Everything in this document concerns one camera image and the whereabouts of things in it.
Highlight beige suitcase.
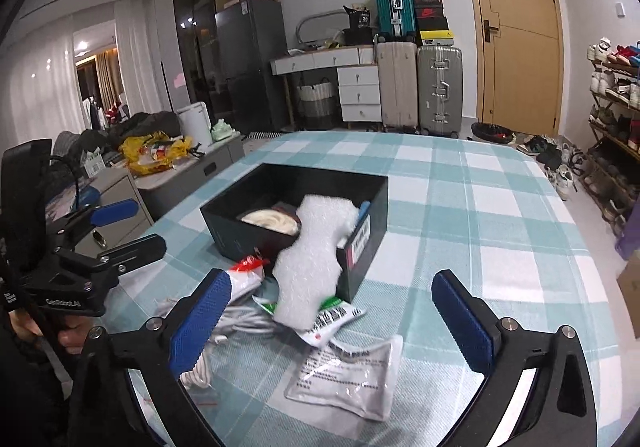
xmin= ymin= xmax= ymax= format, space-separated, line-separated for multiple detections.
xmin=376 ymin=42 xmax=419 ymax=130

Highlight white charging cable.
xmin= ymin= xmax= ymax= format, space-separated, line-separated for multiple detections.
xmin=154 ymin=295 xmax=281 ymax=343

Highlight white shoelaces zip bag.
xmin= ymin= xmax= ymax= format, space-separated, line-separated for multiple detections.
xmin=179 ymin=334 xmax=228 ymax=408

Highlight stacked shoe boxes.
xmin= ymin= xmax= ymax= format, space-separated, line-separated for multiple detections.
xmin=413 ymin=0 xmax=454 ymax=46

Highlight dark grey refrigerator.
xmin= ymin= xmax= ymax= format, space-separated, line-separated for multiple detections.
xmin=216 ymin=0 xmax=290 ymax=134

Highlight black cardboard box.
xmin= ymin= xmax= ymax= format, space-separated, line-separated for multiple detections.
xmin=201 ymin=163 xmax=388 ymax=302

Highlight white air purifier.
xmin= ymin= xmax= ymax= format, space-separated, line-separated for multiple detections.
xmin=177 ymin=101 xmax=214 ymax=148

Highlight teal suitcase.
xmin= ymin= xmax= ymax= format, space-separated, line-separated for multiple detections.
xmin=375 ymin=0 xmax=419 ymax=43

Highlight person's left hand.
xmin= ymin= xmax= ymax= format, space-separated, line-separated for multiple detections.
xmin=10 ymin=311 xmax=93 ymax=355

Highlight purple fabric bag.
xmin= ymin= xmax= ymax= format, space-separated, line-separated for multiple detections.
xmin=615 ymin=211 xmax=640 ymax=261

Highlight cream yarn bundle bag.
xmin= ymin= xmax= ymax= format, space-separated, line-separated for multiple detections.
xmin=240 ymin=208 xmax=300 ymax=236

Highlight wooden shoe rack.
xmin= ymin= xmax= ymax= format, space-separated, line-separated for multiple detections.
xmin=582 ymin=37 xmax=639 ymax=238

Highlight black camera cable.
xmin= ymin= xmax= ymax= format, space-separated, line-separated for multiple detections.
xmin=46 ymin=154 xmax=82 ymax=215

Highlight black glass cabinet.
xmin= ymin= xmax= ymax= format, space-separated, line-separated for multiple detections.
xmin=172 ymin=0 xmax=234 ymax=121

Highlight grey low cabinet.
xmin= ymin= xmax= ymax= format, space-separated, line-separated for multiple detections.
xmin=134 ymin=132 xmax=244 ymax=220

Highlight yellow plastic bag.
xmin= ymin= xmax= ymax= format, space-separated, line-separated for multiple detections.
xmin=119 ymin=132 xmax=193 ymax=176

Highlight silver aluminium suitcase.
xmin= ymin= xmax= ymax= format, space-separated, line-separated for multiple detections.
xmin=418 ymin=45 xmax=463 ymax=138

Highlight white drawer desk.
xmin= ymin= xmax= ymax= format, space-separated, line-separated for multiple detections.
xmin=271 ymin=46 xmax=382 ymax=126

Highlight white bubble wrap piece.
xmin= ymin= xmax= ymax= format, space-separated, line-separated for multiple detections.
xmin=272 ymin=194 xmax=359 ymax=331

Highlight white sheer curtain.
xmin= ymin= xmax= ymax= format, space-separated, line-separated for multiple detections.
xmin=1 ymin=0 xmax=165 ymax=149

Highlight teal checkered tablecloth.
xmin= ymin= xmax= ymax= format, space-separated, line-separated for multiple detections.
xmin=103 ymin=132 xmax=624 ymax=446

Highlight red white balloon glue bag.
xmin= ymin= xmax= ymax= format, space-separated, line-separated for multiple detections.
xmin=226 ymin=252 xmax=270 ymax=303

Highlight silver white medicine packet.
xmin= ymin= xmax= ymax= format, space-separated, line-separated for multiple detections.
xmin=284 ymin=334 xmax=404 ymax=422

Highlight green white medicine packet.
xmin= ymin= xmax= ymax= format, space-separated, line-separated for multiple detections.
xmin=252 ymin=293 xmax=368 ymax=349

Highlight woven laundry basket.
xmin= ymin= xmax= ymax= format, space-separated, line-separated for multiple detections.
xmin=297 ymin=80 xmax=337 ymax=130

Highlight wooden yellow door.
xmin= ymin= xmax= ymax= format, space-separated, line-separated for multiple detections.
xmin=472 ymin=0 xmax=564 ymax=136

